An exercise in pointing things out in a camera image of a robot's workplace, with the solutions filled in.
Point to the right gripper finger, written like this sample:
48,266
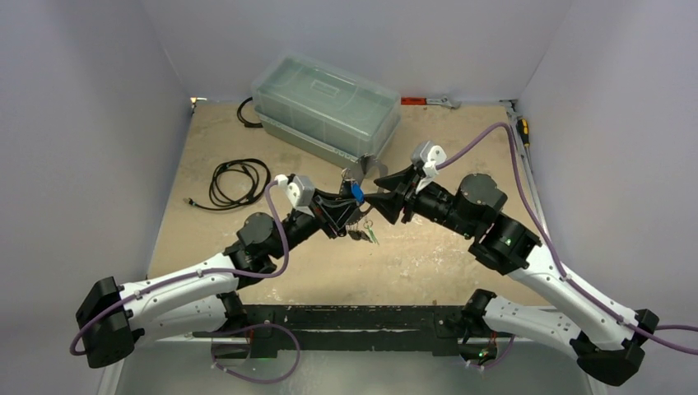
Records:
388,205
392,182

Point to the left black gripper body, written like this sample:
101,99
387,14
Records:
318,211

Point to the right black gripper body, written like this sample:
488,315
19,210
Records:
409,193

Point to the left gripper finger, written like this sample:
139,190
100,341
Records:
325,197
336,217

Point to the blue tagged key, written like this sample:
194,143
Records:
357,193

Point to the oval metal keyring plate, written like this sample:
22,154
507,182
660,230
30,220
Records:
358,171

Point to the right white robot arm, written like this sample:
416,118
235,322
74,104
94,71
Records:
600,340

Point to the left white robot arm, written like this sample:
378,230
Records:
114,318

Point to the green tagged key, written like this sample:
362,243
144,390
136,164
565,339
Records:
368,226

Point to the translucent green storage box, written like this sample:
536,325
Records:
325,110

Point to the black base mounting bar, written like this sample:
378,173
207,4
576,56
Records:
442,330

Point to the yellow black screwdriver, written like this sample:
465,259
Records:
523,131

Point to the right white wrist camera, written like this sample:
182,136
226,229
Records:
425,159

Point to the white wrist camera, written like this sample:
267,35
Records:
298,189
425,159

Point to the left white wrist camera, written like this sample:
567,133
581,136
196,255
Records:
298,189

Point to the red handled wrench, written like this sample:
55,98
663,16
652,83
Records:
443,101

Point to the aluminium rail right side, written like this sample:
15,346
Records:
509,106

